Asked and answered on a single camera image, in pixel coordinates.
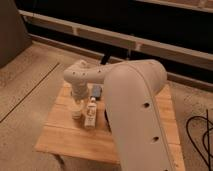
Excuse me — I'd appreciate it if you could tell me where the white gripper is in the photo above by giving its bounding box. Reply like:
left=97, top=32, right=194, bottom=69
left=71, top=82, right=88, bottom=101

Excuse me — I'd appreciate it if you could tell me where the white ceramic cup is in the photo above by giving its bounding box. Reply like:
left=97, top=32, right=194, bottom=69
left=71, top=100, right=84, bottom=119

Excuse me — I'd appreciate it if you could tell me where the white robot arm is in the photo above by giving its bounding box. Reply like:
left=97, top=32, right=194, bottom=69
left=64, top=59, right=176, bottom=171

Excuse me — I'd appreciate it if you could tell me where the black ceramic bowl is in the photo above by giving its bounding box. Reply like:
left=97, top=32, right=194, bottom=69
left=104, top=110, right=111, bottom=130

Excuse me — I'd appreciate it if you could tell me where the blue grey rectangular block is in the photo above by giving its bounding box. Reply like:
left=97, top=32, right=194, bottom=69
left=91, top=85, right=102, bottom=99

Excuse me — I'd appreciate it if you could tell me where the white plastic bottle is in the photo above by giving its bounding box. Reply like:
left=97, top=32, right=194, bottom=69
left=84, top=97, right=97, bottom=128

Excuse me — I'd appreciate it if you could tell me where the wooden slatted table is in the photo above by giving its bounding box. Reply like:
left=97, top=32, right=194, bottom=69
left=35, top=83, right=186, bottom=171

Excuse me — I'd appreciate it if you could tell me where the grey sofa corner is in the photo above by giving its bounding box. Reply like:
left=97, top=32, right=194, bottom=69
left=0, top=0, right=32, bottom=68

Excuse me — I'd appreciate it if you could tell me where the black foot near rail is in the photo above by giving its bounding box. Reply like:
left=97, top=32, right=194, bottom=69
left=100, top=53, right=111, bottom=65

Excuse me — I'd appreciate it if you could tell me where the white window rail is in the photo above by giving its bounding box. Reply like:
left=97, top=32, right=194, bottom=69
left=19, top=10, right=213, bottom=71

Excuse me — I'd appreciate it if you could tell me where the black cable on floor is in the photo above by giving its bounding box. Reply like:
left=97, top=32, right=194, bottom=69
left=185, top=109, right=213, bottom=169

